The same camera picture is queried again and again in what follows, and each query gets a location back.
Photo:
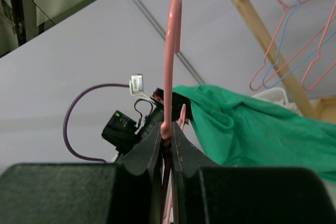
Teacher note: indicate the pink hanger with cream top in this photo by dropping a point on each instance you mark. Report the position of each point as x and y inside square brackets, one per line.
[317, 58]

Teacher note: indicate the wooden clothes rack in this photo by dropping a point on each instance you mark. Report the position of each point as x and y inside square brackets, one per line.
[324, 107]

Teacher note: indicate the pink hanger with green top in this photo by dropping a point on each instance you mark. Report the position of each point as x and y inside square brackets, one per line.
[172, 46]

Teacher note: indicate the cream tank top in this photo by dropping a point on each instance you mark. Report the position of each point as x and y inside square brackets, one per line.
[292, 107]

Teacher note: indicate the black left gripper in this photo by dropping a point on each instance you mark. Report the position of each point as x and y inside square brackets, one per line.
[177, 102]

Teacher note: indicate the blue wire hanger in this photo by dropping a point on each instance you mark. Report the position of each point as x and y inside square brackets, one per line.
[305, 22]

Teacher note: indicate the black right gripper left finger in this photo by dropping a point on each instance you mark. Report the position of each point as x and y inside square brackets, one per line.
[127, 191]

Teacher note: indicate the white perforated plastic basket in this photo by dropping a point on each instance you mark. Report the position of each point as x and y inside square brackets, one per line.
[275, 94]

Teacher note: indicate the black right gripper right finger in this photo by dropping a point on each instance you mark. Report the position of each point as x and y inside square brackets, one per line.
[205, 192]

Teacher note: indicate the green tank top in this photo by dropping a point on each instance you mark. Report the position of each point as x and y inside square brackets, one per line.
[238, 130]

